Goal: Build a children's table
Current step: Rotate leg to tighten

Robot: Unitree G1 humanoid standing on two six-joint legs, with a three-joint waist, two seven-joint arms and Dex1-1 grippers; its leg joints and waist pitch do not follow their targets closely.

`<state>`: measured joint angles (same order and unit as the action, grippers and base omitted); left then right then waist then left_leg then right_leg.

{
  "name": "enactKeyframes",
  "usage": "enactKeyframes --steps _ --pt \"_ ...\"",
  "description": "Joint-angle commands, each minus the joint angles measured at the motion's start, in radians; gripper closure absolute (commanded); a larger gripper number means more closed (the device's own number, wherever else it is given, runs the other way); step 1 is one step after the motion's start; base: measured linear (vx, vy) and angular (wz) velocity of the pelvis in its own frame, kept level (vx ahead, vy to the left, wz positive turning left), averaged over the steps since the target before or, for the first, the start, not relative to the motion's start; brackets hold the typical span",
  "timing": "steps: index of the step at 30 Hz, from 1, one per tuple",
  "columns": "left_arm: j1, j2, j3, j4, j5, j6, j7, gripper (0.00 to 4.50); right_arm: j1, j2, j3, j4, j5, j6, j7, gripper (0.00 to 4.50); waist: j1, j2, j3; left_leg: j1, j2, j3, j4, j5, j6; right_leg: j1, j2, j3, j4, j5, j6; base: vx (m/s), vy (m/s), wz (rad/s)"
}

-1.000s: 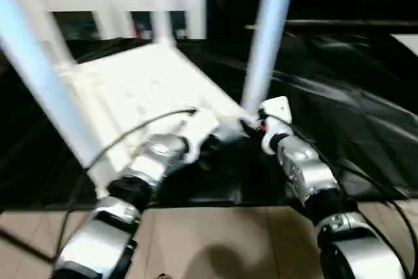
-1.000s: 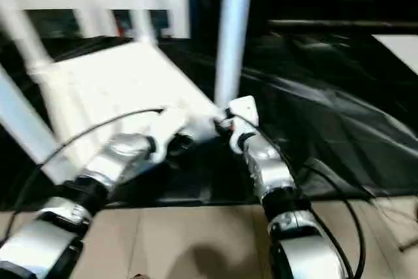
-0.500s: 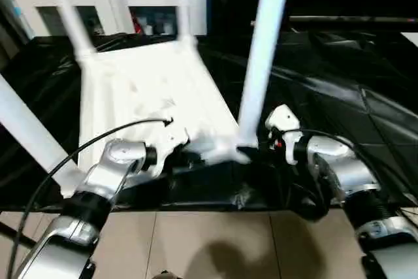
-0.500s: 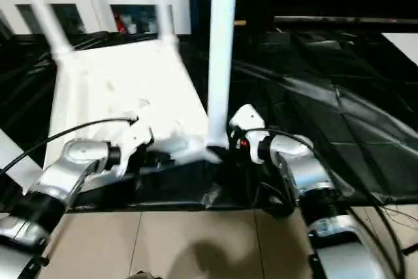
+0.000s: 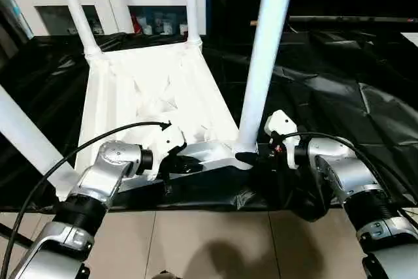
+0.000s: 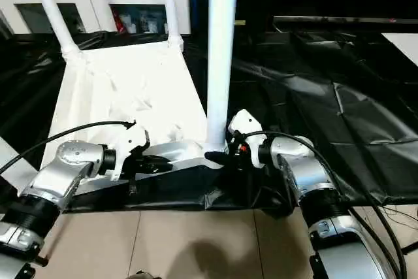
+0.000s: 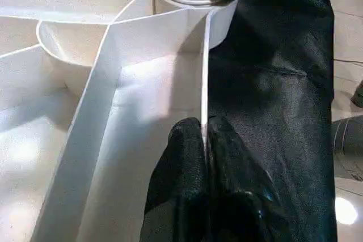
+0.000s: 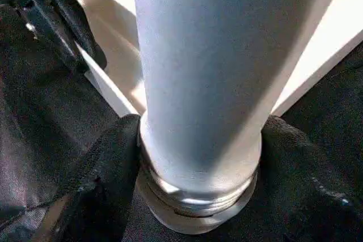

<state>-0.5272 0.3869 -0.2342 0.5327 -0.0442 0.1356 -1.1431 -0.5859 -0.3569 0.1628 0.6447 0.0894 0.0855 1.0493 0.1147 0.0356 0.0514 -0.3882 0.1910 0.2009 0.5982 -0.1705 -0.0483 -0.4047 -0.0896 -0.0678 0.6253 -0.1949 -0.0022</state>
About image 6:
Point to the white plastic table top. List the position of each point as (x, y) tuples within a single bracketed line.
[(114, 89)]

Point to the white plastic table leg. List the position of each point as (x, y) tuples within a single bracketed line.
[(55, 14), (171, 8), (222, 47), (13, 161)]

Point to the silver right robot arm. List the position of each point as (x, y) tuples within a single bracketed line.
[(303, 168)]

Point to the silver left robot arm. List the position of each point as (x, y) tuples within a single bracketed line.
[(58, 171)]

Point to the black mat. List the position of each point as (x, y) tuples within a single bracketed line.
[(326, 96)]

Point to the brown round object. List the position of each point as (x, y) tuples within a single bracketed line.
[(141, 275)]

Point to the dark metal stand leg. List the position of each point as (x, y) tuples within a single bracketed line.
[(49, 249), (411, 249)]

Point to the blue upright panel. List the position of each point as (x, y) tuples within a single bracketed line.
[(197, 1)]

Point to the long metal rod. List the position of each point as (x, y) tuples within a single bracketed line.
[(343, 20)]

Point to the white sheet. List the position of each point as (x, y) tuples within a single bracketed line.
[(405, 45)]

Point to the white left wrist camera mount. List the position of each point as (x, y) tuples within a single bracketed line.
[(130, 141)]

